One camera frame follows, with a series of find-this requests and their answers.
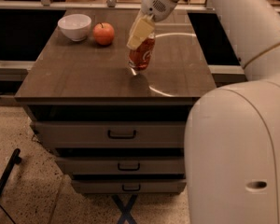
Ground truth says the bottom grey drawer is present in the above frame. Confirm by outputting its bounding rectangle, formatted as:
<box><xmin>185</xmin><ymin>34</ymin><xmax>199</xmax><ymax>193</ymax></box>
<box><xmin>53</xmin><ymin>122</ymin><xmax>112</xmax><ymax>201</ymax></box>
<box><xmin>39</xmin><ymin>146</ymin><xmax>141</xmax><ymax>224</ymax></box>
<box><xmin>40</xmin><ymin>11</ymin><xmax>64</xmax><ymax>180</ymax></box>
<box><xmin>71</xmin><ymin>179</ymin><xmax>186</xmax><ymax>194</ymax></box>

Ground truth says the red coke can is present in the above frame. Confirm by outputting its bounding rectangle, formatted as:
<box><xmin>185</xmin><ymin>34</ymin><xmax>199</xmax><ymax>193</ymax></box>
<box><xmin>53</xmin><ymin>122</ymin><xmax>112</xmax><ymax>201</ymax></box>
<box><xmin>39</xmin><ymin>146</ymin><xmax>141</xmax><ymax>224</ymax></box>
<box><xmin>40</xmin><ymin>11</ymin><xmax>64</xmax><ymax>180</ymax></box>
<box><xmin>128</xmin><ymin>33</ymin><xmax>155</xmax><ymax>71</ymax></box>

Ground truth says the blue tape cross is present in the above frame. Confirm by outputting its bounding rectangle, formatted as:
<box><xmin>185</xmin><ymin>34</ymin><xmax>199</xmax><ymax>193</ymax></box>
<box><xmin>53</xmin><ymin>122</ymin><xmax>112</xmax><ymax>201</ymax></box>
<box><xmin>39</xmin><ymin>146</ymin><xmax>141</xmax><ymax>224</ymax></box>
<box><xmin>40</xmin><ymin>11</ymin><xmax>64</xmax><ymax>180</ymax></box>
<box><xmin>112</xmin><ymin>195</ymin><xmax>137</xmax><ymax>224</ymax></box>

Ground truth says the black left stand leg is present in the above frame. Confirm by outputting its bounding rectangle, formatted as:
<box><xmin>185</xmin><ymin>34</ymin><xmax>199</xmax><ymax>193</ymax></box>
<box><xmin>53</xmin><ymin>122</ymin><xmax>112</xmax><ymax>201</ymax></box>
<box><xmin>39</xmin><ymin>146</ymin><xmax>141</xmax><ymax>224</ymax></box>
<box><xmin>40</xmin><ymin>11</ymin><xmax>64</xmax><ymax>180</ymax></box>
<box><xmin>0</xmin><ymin>148</ymin><xmax>21</xmax><ymax>196</ymax></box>

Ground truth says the top grey drawer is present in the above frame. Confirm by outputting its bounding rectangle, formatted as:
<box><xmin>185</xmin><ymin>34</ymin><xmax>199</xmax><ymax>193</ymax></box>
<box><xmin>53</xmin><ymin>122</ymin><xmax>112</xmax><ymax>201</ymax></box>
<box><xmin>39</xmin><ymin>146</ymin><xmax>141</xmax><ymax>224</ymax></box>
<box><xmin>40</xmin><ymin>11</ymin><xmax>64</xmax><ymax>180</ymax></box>
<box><xmin>31</xmin><ymin>121</ymin><xmax>185</xmax><ymax>148</ymax></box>

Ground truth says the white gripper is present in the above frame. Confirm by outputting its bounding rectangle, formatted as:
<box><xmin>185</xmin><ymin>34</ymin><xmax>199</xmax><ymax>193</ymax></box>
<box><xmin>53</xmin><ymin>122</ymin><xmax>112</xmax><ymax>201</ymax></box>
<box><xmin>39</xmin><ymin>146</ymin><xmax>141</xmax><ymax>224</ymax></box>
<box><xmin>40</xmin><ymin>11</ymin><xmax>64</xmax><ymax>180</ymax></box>
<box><xmin>127</xmin><ymin>0</ymin><xmax>179</xmax><ymax>50</ymax></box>

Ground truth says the middle grey drawer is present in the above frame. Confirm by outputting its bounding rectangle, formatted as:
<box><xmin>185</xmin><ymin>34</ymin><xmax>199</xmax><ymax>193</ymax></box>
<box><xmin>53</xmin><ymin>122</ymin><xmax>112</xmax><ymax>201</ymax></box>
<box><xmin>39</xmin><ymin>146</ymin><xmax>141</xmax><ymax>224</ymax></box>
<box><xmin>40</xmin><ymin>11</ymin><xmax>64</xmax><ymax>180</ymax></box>
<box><xmin>56</xmin><ymin>157</ymin><xmax>185</xmax><ymax>175</ymax></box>

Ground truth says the white ceramic bowl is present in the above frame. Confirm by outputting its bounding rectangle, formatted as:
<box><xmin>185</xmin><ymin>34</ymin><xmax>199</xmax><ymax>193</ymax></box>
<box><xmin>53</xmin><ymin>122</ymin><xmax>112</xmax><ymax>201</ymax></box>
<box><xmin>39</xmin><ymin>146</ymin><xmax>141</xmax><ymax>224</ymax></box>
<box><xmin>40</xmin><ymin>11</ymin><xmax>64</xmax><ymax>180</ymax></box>
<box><xmin>58</xmin><ymin>14</ymin><xmax>91</xmax><ymax>41</ymax></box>

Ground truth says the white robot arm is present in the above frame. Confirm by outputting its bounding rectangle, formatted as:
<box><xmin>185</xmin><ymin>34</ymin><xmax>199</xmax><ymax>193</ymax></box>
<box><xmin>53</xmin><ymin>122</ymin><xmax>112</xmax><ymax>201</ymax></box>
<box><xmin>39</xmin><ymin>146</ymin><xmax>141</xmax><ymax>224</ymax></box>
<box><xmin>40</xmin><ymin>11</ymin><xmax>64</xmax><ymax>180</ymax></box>
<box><xmin>184</xmin><ymin>0</ymin><xmax>280</xmax><ymax>224</ymax></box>

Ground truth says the grey drawer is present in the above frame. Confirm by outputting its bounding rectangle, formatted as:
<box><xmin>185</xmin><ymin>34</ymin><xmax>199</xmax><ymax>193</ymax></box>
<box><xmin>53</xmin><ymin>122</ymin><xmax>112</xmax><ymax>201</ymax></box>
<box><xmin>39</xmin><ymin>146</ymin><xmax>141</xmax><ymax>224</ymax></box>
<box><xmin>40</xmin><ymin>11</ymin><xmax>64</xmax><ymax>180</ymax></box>
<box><xmin>31</xmin><ymin>121</ymin><xmax>185</xmax><ymax>148</ymax></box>
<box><xmin>71</xmin><ymin>179</ymin><xmax>186</xmax><ymax>194</ymax></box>
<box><xmin>56</xmin><ymin>157</ymin><xmax>185</xmax><ymax>175</ymax></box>

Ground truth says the red apple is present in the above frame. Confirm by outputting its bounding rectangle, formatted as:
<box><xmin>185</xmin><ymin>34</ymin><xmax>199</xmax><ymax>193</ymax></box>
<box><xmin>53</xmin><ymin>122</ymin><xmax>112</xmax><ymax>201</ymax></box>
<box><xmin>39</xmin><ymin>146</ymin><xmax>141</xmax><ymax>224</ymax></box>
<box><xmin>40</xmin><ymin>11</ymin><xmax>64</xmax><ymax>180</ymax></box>
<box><xmin>92</xmin><ymin>22</ymin><xmax>115</xmax><ymax>46</ymax></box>

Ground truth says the grey drawer cabinet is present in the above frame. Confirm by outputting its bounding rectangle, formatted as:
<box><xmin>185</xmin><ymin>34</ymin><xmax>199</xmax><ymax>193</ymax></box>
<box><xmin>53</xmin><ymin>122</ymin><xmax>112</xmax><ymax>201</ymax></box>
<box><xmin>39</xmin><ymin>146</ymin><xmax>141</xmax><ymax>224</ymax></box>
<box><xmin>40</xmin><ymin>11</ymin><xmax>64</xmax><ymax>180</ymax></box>
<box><xmin>16</xmin><ymin>10</ymin><xmax>216</xmax><ymax>181</ymax></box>

